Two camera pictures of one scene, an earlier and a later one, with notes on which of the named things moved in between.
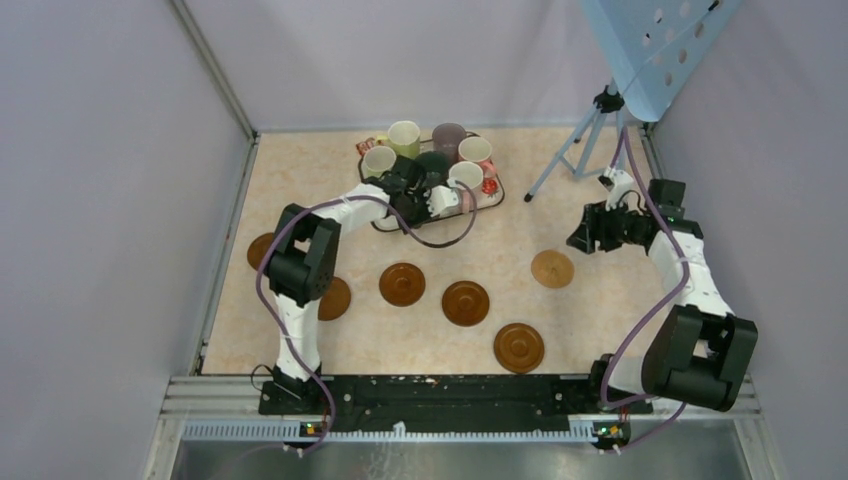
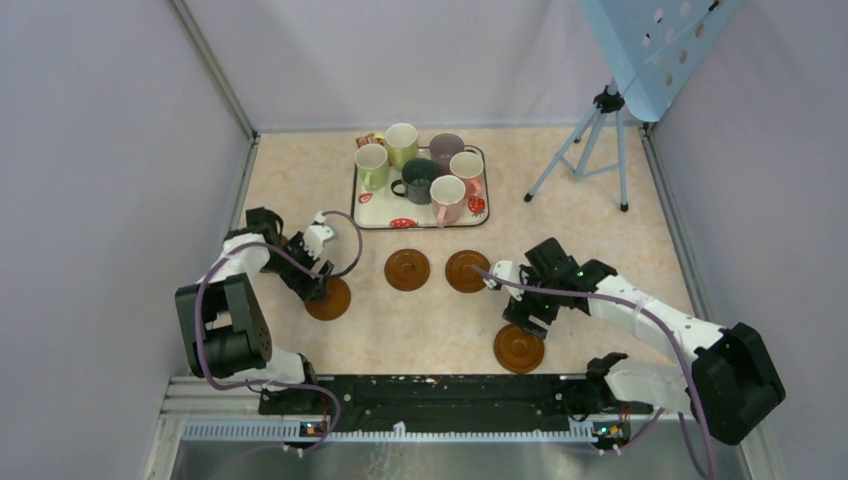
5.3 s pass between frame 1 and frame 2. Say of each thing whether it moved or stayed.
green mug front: moved
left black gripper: moved
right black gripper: moved
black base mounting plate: stayed
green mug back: stayed
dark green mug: moved
